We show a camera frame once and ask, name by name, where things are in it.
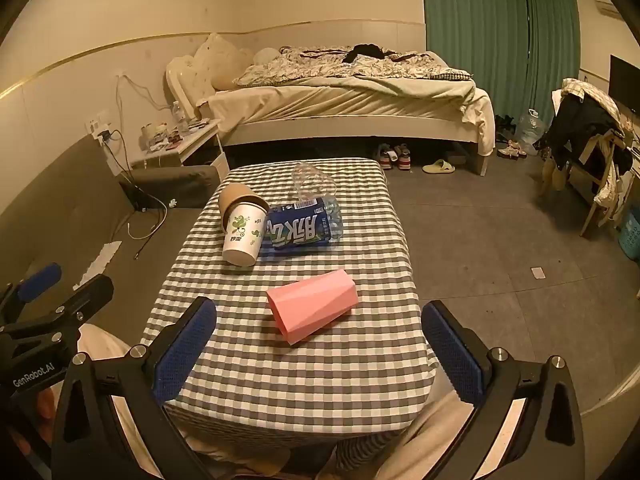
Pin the dark cloth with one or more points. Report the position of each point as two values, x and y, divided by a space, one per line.
365 52

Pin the large clear water jug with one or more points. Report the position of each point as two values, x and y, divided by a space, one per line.
529 129

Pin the white paper cup green print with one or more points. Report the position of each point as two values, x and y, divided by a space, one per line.
245 232

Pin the person's left hand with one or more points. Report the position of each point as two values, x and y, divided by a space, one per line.
44 407

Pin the blue laundry basket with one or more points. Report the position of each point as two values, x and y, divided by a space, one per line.
631 235

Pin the bed with rumpled bedding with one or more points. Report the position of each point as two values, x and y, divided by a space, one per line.
350 130

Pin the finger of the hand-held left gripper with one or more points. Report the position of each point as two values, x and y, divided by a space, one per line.
87 295
42 279

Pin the person's left leg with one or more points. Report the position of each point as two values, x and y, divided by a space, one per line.
100 345

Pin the cream bed sheet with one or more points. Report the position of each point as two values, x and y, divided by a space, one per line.
340 97

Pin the person's right leg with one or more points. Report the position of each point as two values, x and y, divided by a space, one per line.
450 440

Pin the white nightstand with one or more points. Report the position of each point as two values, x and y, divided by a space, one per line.
195 147

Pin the white pillow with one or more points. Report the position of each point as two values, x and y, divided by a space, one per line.
267 56

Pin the patterned blanket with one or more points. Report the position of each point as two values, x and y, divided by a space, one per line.
320 67

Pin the plaid cloth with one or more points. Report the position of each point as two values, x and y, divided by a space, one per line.
585 89

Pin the black television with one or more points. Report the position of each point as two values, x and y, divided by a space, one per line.
624 82

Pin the grey red sneaker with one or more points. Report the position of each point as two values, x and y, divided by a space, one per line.
386 157
403 156

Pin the grey sofa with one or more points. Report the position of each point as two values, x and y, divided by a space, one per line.
65 210

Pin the wooden chair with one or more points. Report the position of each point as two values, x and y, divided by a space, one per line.
597 180

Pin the narrow green curtain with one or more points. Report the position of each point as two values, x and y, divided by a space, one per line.
552 30

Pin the brown paper cup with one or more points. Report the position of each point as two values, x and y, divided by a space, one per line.
231 200

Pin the cream pillow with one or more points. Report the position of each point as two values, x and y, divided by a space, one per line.
220 62

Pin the pink faceted cup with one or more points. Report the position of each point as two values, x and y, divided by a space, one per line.
312 305

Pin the dark jacket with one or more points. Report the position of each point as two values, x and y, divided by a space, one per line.
580 125

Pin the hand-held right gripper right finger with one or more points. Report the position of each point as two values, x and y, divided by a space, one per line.
455 355

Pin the blue label plastic bottle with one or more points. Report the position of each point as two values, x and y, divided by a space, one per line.
300 225

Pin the white wall socket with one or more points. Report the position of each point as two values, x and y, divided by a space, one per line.
97 124

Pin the striped garment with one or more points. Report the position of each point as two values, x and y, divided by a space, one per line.
365 457

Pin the checkered tablecloth table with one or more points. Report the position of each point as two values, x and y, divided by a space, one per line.
300 385

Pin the white crumpled paper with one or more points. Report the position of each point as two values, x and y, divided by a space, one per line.
97 265

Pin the small clear water bottle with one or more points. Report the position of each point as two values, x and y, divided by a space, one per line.
179 119

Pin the clear plastic cup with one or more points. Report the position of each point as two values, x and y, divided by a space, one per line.
311 182

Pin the light green slipper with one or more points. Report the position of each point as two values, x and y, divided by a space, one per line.
439 166

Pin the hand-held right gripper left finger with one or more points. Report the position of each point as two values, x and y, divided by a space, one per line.
185 350

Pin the person's leg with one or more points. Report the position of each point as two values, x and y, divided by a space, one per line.
450 440
100 345

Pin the white shoes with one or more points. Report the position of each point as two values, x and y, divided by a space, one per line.
510 150

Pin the wide green curtain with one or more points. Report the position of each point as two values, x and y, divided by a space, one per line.
472 15

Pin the white paper scrap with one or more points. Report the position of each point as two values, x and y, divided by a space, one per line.
539 272

